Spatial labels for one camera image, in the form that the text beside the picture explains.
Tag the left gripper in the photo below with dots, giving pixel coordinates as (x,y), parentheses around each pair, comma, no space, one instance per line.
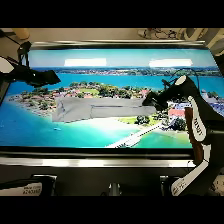
(45,78)

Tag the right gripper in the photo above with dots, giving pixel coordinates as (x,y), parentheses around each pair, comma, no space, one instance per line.
(156,99)

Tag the grey garment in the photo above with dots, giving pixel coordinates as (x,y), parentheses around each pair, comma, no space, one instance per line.
(96,109)

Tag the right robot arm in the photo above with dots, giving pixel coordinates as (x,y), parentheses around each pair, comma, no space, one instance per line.
(203,123)

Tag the silver frame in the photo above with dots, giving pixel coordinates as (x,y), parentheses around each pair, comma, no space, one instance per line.
(100,162)

